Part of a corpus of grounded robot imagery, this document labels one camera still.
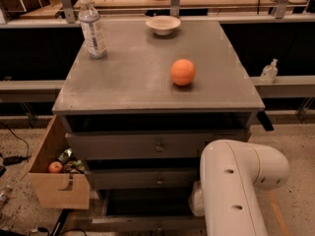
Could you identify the orange ball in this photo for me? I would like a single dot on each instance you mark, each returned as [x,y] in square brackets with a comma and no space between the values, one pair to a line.
[182,72]

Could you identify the black power adapter with cable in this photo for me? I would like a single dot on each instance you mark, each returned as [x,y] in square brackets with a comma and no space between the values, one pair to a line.
[15,159]

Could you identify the red apple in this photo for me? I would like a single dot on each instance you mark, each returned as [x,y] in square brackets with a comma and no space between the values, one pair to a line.
[55,167]

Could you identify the clear plastic water bottle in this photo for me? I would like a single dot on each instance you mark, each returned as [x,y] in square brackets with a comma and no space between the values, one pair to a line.
[91,26]

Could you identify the grey bottom drawer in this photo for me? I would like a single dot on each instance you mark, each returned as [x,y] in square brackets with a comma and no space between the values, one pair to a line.
[155,209]

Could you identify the white ceramic bowl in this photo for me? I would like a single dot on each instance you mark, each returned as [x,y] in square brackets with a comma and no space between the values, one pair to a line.
[163,25]

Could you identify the grey middle drawer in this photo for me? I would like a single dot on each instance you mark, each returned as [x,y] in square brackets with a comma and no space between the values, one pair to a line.
[142,178]

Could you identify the green snack packets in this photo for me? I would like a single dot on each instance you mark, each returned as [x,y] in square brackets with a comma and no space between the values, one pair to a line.
[70,163]

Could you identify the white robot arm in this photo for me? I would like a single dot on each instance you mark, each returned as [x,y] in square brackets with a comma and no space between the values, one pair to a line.
[230,172]

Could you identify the grey drawer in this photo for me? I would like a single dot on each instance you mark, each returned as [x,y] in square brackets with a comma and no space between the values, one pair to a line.
[155,209]
[97,146]
[142,178]

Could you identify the grey top drawer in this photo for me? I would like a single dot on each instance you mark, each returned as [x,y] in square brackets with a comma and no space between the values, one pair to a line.
[97,146]

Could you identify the clear sanitizer pump bottle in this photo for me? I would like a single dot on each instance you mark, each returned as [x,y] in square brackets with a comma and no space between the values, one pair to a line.
[269,73]

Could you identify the wooden box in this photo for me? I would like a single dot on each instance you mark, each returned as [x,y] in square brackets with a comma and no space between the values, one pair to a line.
[56,190]

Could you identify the grey drawer cabinet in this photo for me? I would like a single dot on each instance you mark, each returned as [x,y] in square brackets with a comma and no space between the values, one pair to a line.
[130,90]

